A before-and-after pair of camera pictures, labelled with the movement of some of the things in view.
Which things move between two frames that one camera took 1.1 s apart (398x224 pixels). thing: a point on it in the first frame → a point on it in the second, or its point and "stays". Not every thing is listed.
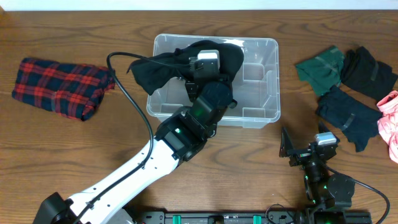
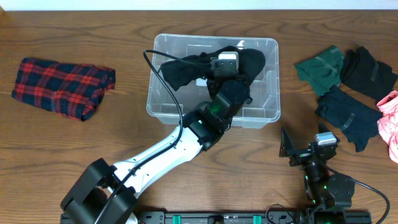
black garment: (158, 71) → (179, 72)
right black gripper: (301, 155) stays
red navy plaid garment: (70, 89) stays
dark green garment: (324, 71) stays
